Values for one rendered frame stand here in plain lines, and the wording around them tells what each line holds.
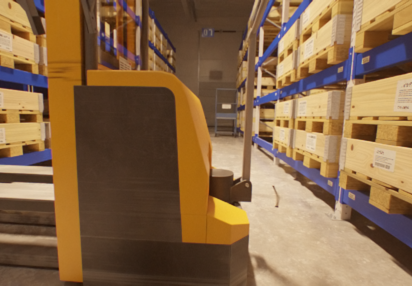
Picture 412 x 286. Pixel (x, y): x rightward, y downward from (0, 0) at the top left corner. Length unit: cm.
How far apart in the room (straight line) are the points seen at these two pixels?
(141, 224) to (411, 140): 129
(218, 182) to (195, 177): 34
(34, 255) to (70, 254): 27
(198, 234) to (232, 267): 19
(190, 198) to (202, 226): 12
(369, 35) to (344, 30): 36
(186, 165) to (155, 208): 20
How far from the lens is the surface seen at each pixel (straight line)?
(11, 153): 300
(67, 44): 103
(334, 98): 199
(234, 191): 119
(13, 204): 132
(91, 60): 98
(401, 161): 138
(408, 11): 153
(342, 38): 210
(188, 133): 79
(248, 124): 116
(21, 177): 180
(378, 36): 182
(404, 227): 151
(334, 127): 199
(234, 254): 95
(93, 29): 65
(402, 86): 141
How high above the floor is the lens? 74
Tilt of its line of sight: 7 degrees down
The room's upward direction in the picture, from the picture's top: 1 degrees clockwise
